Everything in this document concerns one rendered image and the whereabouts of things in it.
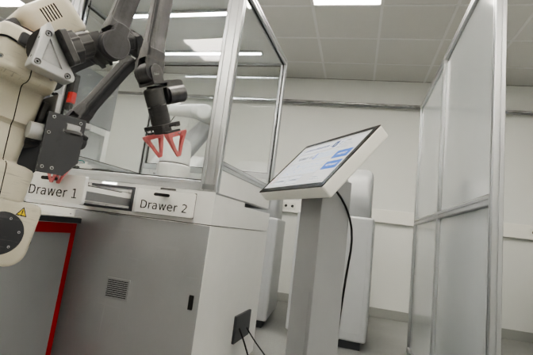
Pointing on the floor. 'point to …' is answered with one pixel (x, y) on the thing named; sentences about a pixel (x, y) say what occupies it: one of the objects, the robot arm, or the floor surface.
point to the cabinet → (158, 287)
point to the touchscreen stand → (319, 275)
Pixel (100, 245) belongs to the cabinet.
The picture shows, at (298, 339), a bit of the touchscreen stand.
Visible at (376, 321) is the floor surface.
